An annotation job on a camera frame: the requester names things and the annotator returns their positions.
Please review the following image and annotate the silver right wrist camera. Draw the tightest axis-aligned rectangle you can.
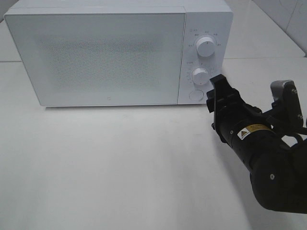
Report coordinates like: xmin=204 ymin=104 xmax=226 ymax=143
xmin=270 ymin=80 xmax=304 ymax=128

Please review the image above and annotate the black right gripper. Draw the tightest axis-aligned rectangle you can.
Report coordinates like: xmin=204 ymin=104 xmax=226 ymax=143
xmin=206 ymin=74 xmax=273 ymax=144

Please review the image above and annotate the white microwave door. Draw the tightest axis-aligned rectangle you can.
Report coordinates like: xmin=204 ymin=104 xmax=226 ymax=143
xmin=6 ymin=13 xmax=185 ymax=107

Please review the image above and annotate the white round door button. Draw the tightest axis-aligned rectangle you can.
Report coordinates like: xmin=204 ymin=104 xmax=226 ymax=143
xmin=189 ymin=90 xmax=204 ymax=102

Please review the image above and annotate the white round knob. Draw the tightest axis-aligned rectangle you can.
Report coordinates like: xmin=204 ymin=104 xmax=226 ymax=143
xmin=191 ymin=68 xmax=210 ymax=85
xmin=196 ymin=35 xmax=216 ymax=58

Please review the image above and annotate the white microwave oven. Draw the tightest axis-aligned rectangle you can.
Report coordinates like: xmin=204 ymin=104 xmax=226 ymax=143
xmin=4 ymin=0 xmax=234 ymax=106

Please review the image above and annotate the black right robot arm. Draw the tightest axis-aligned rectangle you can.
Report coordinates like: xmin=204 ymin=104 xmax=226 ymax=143
xmin=206 ymin=75 xmax=307 ymax=214

